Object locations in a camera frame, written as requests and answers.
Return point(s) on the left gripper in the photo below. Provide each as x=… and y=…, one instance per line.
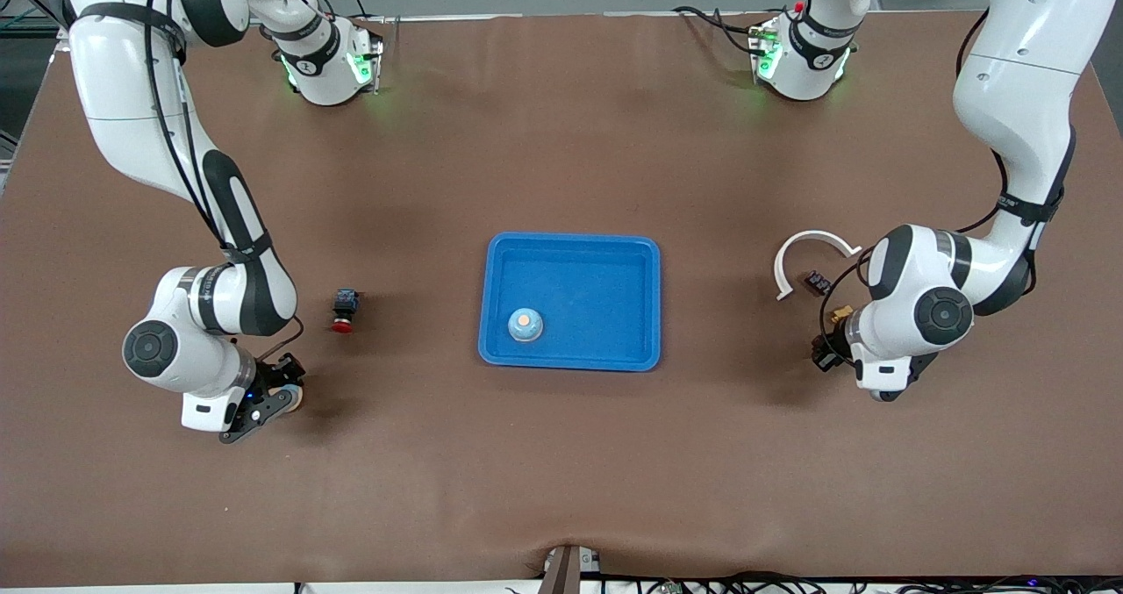
x=826, y=352

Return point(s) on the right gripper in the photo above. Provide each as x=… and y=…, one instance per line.
x=282, y=370

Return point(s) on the blue round call bell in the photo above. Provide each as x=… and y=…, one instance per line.
x=296, y=398
x=525, y=325

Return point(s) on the dark brown rectangular component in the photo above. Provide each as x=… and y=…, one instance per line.
x=823, y=359

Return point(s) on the dark brown cylindrical capacitor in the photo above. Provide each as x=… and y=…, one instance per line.
x=819, y=283

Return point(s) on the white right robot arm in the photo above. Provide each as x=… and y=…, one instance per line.
x=132, y=76

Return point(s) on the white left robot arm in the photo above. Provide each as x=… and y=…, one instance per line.
x=1018, y=76

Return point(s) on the white curved plastic strip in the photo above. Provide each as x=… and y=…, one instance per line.
x=816, y=234

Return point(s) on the blue plastic tray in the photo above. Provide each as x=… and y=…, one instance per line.
x=579, y=287

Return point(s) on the brown table mat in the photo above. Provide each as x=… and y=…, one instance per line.
x=561, y=454

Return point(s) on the black switch with red button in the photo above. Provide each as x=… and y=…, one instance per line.
x=346, y=303

